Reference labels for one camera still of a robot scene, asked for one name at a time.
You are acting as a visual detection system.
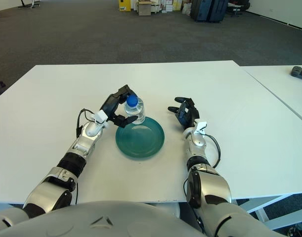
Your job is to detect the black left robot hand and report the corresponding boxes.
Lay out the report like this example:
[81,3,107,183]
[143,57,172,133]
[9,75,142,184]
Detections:
[99,84,139,128]

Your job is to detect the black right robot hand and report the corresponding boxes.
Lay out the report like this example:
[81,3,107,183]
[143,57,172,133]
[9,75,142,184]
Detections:
[167,97,200,129]

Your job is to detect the clear bottle blue cap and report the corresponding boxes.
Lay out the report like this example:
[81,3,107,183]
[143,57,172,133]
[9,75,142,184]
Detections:
[124,95,146,125]

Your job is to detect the green round plate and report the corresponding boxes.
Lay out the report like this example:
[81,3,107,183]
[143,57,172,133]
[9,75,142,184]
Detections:
[115,117,166,159]

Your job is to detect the yellow box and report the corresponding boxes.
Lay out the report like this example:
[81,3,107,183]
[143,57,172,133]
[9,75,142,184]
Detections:
[118,0,131,12]

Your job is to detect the brown cardboard box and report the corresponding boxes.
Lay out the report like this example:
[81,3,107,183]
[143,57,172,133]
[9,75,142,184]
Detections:
[137,1,151,16]

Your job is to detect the dark blue suitcase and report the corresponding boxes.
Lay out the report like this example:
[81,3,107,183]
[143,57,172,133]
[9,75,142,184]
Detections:
[190,0,212,22]

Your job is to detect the black suitcase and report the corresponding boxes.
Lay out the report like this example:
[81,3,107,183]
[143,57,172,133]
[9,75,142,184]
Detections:
[209,0,228,24]

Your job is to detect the stack of white boxes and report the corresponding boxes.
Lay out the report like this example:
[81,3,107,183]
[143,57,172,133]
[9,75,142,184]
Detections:
[150,0,183,13]

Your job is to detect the grey robot torso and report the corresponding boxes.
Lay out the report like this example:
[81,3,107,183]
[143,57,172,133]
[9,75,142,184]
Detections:
[0,200,208,237]

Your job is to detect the dark grey handheld device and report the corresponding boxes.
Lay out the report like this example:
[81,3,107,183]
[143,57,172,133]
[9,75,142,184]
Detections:
[290,66,302,82]

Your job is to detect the black office chair with desk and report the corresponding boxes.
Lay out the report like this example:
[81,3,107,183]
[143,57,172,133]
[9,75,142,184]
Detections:
[227,0,251,18]

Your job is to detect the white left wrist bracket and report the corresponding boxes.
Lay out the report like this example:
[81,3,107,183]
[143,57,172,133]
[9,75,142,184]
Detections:
[93,110,109,124]

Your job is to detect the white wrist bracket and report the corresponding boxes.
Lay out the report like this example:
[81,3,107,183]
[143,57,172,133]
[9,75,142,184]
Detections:
[194,120,208,135]
[93,110,109,124]

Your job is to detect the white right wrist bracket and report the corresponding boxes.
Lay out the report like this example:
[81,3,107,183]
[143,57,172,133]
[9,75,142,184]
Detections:
[194,120,208,135]

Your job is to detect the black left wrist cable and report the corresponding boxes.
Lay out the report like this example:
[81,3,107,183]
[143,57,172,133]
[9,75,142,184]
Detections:
[76,108,97,139]

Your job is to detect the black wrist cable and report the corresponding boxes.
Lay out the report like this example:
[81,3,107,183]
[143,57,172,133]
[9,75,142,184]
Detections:
[205,133,221,168]
[76,108,97,139]

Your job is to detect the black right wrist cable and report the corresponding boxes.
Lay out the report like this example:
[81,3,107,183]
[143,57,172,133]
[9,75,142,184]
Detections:
[205,133,221,168]

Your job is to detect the black right elbow cable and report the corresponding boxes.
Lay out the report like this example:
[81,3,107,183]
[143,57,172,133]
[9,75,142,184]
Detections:
[182,179,206,233]

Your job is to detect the white table frame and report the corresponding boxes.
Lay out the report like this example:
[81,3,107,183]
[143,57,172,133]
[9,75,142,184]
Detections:
[237,194,302,229]

